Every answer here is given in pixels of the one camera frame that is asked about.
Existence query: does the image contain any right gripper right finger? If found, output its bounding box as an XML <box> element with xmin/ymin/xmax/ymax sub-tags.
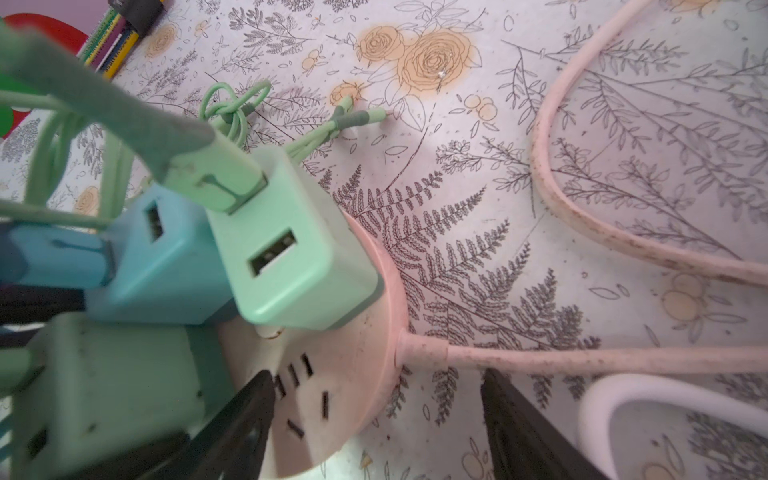
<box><xmin>480</xmin><ymin>369</ymin><xmax>605</xmax><ymax>480</ymax></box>

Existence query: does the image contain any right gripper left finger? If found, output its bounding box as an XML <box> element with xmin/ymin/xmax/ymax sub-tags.
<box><xmin>67</xmin><ymin>370</ymin><xmax>276</xmax><ymax>479</ymax></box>

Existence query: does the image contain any round pink power socket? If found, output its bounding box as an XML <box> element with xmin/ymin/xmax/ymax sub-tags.
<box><xmin>218</xmin><ymin>218</ymin><xmax>408</xmax><ymax>479</ymax></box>

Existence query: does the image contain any teal blue usb charger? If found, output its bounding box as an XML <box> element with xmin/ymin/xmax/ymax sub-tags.
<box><xmin>84</xmin><ymin>184</ymin><xmax>238</xmax><ymax>325</ymax></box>

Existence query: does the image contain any light green usb charger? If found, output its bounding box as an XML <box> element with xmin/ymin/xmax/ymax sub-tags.
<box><xmin>208</xmin><ymin>146</ymin><xmax>384</xmax><ymax>331</ymax></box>

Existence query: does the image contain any hex key set holder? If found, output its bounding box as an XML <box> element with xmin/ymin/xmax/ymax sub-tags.
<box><xmin>78</xmin><ymin>0</ymin><xmax>166</xmax><ymax>80</ymax></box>

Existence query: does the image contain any white power strip cable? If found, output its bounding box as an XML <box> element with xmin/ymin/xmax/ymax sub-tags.
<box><xmin>577</xmin><ymin>373</ymin><xmax>768</xmax><ymax>480</ymax></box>

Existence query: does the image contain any pink socket power cable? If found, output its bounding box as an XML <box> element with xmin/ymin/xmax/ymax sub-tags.
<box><xmin>395</xmin><ymin>0</ymin><xmax>768</xmax><ymax>376</ymax></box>

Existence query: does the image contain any light green usb cable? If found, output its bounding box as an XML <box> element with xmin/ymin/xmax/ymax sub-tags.
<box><xmin>0</xmin><ymin>23</ymin><xmax>268</xmax><ymax>214</ymax></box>
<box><xmin>197</xmin><ymin>80</ymin><xmax>388</xmax><ymax>163</ymax></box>

